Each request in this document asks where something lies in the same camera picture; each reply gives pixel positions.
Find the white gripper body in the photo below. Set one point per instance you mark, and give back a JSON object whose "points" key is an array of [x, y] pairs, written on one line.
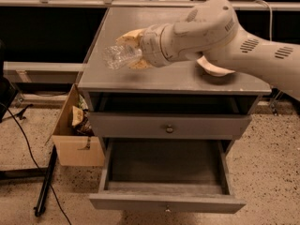
{"points": [[151, 46]]}

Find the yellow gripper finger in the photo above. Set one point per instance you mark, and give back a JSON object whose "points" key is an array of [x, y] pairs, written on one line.
{"points": [[131, 38], [138, 64]]}

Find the clear plastic water bottle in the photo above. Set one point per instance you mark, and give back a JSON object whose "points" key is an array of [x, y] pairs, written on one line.
{"points": [[118, 56]]}

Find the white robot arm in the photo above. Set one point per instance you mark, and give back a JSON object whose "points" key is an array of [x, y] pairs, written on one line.
{"points": [[212, 30]]}

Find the grey wooden drawer cabinet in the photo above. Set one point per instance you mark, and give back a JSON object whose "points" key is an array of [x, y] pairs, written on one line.
{"points": [[181, 88]]}

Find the round brass drawer knob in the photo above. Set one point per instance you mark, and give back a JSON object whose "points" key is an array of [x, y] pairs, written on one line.
{"points": [[169, 129]]}

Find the closed grey upper drawer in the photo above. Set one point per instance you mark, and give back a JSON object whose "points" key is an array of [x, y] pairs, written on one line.
{"points": [[153, 125]]}

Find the open grey middle drawer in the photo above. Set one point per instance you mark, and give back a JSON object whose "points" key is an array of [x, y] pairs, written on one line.
{"points": [[166, 176]]}

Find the white paper bowl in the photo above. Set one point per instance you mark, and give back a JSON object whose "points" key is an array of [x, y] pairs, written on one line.
{"points": [[212, 69]]}

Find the snack bag in box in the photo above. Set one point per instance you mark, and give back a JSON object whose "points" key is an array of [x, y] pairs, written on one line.
{"points": [[80, 121]]}

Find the brown cardboard box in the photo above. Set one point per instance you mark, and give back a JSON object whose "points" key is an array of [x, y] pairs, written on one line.
{"points": [[73, 149]]}

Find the black metal floor bar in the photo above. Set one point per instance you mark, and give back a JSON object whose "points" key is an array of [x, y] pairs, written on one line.
{"points": [[48, 175]]}

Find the grey metal rail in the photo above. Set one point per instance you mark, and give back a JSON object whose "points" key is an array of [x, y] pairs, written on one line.
{"points": [[39, 72]]}

